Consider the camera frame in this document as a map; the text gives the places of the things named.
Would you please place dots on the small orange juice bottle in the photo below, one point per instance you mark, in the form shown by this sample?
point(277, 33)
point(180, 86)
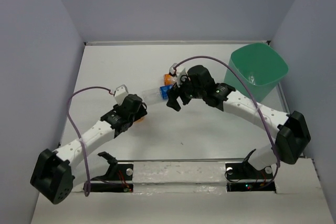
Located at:
point(140, 120)

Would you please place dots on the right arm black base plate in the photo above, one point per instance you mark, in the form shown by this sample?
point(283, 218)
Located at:
point(244, 178)

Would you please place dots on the green plastic bin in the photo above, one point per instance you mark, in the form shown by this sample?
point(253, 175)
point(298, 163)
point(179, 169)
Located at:
point(261, 60)

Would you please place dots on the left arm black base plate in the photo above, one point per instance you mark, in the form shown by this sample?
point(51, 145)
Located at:
point(116, 180)

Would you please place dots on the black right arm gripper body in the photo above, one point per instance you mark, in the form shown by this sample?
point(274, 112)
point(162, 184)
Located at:
point(188, 87)

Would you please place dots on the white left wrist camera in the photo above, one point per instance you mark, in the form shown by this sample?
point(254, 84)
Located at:
point(120, 93)

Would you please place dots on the clear bottle green blue label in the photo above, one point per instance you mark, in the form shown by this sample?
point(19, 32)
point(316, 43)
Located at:
point(251, 79)

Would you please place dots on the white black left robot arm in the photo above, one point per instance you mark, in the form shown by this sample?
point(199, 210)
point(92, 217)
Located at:
point(54, 173)

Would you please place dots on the long orange label bottle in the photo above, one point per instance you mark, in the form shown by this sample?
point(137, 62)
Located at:
point(169, 79)

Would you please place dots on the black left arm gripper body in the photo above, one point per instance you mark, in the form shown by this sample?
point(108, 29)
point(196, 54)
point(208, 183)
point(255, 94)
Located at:
point(141, 113)

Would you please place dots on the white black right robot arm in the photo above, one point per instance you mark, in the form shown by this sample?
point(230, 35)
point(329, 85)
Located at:
point(288, 132)

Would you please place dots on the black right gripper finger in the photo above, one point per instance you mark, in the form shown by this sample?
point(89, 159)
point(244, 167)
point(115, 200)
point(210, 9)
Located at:
point(185, 99)
point(172, 100)

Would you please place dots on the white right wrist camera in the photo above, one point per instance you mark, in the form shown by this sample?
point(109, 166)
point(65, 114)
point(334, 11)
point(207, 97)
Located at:
point(178, 73)

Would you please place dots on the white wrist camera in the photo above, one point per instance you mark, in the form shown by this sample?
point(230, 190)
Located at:
point(120, 93)
point(178, 73)

